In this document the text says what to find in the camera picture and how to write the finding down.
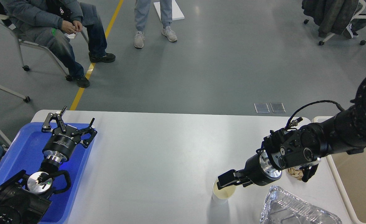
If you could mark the white chair under seated person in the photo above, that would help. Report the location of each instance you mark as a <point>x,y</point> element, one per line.
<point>22,40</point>

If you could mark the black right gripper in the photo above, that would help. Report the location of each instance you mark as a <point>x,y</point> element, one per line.
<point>258,170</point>

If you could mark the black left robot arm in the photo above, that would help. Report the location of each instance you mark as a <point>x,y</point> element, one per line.
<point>41,172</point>

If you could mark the white board on floor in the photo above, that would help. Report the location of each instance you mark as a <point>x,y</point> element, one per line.
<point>177,14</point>

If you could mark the aluminium foil tray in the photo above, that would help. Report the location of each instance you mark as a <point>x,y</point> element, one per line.
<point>282,207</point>

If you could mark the seated person in grey jacket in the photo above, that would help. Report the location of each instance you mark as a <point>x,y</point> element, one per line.
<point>40,23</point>

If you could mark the beige plastic bin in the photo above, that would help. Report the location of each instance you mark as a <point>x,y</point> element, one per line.
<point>350,174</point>

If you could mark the chair with dark coat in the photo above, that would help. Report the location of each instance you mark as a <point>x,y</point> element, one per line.
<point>336,17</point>

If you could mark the white paper cup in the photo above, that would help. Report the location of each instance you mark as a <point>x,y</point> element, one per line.
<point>221,196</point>

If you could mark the white chair at left edge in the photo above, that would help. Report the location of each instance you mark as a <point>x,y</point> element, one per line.
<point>26,99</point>

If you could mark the blue plastic tray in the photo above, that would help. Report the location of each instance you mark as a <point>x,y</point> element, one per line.
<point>25,153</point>

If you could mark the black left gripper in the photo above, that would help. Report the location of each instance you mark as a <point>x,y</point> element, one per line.
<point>60,142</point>

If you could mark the crumpled brown paper ball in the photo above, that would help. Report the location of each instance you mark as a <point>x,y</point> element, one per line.
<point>296,173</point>

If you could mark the left floor metal plate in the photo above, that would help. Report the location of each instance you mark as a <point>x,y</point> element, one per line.
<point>261,108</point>

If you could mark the floor metal plate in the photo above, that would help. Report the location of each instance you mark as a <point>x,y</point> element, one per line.
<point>261,108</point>
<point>277,107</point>

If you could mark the right floor metal plate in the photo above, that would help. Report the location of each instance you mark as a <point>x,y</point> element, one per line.
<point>277,107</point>

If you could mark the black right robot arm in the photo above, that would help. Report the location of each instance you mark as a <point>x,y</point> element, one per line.
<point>290,147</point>

